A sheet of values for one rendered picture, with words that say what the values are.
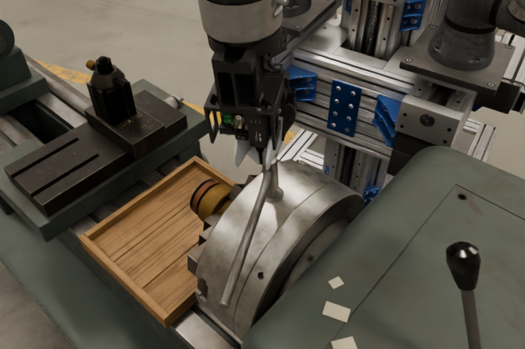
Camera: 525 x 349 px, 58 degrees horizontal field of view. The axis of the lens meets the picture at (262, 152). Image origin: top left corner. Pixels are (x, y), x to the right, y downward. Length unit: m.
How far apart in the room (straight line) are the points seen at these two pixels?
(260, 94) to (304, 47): 0.93
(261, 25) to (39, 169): 0.92
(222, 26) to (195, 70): 2.83
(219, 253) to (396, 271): 0.26
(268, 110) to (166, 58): 2.97
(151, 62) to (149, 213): 2.28
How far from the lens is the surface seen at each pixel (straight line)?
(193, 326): 1.04
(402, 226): 0.70
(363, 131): 1.41
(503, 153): 2.91
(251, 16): 0.42
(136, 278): 1.09
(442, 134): 1.17
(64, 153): 1.28
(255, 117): 0.47
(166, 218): 1.18
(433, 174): 0.78
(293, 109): 0.53
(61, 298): 1.54
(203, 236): 0.84
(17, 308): 2.26
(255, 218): 0.61
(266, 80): 0.49
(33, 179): 1.24
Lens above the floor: 1.78
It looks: 43 degrees down
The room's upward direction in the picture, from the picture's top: straight up
